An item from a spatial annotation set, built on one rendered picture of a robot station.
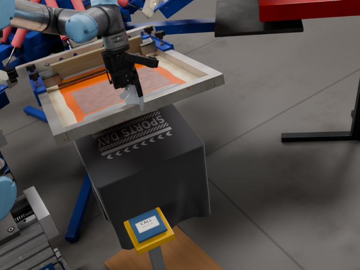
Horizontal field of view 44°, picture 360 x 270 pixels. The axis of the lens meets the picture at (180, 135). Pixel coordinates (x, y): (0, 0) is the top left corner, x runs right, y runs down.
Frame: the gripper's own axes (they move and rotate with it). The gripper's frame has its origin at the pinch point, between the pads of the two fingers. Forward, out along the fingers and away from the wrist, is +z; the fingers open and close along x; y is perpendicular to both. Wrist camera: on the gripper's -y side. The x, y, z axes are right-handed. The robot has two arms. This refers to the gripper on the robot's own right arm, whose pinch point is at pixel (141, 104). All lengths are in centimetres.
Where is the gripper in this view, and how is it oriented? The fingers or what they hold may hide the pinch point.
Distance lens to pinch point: 145.8
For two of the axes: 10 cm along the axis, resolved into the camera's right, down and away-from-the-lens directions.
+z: 2.2, 8.7, 4.3
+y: -9.0, 3.5, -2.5
